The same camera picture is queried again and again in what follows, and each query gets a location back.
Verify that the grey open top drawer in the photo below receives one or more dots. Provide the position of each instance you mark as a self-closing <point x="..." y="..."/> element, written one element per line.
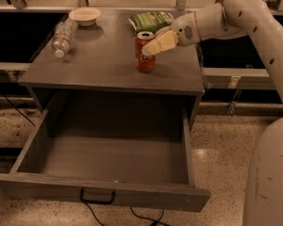
<point x="144" y="170"/>

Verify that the metal railing frame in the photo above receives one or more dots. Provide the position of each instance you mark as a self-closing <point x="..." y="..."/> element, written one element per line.
<point x="217" y="78"/>

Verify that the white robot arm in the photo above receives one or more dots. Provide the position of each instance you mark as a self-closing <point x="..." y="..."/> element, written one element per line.
<point x="263" y="203"/>

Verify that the green chip bag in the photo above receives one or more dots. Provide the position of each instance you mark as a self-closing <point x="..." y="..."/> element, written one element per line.
<point x="150" y="21"/>

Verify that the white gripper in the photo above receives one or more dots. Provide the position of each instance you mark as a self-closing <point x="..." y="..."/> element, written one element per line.
<point x="185" y="28"/>

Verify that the black drawer handle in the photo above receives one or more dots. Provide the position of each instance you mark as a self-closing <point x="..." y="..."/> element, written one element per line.
<point x="96" y="198"/>

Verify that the grey cabinet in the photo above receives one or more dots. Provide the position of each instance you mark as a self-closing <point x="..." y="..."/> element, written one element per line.
<point x="101" y="91"/>

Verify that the white paper bowl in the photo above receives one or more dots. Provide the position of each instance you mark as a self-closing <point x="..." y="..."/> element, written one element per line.
<point x="85" y="16"/>

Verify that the clear plastic water bottle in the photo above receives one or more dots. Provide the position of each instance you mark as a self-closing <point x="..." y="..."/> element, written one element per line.
<point x="62" y="40"/>

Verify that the red coke can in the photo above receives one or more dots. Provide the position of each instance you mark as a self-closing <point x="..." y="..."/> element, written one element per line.
<point x="144" y="63"/>

